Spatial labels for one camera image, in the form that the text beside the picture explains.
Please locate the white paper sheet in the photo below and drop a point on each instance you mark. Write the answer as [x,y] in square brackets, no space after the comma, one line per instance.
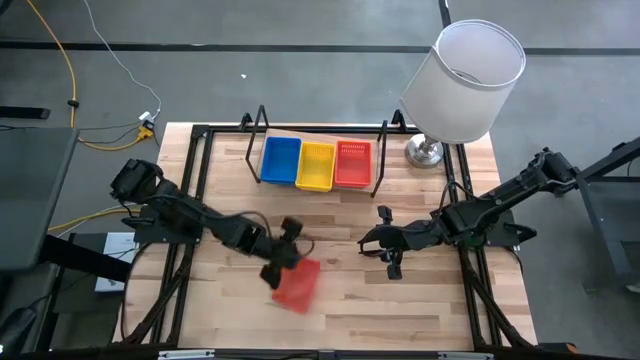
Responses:
[116,250]

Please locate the white shade silver table lamp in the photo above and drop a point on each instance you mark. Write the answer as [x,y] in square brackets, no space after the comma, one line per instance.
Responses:
[465,85]

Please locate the grey side table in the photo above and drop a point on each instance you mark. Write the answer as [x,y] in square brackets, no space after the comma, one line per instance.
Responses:
[30,190]

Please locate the yellow plug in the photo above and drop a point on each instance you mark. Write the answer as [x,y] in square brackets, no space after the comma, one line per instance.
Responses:
[144,133]

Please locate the black flat bar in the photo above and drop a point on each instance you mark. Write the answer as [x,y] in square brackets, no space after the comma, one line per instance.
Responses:
[25,112]

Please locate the white power adapter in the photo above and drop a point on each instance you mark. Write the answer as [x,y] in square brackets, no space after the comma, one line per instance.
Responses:
[147,116]

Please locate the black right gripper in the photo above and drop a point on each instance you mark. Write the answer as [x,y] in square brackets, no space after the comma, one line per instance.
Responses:
[402,239]

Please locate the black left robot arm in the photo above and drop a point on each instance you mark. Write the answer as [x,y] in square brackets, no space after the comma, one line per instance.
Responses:
[200,220]

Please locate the black aluminium rig frame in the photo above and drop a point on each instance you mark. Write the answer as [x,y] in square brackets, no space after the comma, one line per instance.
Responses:
[270,355]

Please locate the black device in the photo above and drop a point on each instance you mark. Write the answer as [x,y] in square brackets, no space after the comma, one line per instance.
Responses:
[15,327]

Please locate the black frame wooden shelf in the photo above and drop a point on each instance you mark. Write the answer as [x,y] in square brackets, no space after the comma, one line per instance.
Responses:
[320,136]

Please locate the black diagonal beam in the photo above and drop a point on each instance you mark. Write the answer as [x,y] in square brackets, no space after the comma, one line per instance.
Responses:
[85,257]

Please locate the black metal stand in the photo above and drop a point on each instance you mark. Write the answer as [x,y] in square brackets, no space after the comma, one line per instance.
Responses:
[605,225]

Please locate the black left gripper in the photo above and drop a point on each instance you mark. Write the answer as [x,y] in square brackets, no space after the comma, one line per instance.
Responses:
[284,245]

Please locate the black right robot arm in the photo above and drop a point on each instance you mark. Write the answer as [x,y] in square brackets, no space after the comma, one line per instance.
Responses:
[500,195]

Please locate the blue plastic basket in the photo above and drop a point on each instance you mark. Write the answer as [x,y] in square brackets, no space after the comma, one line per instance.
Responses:
[281,160]

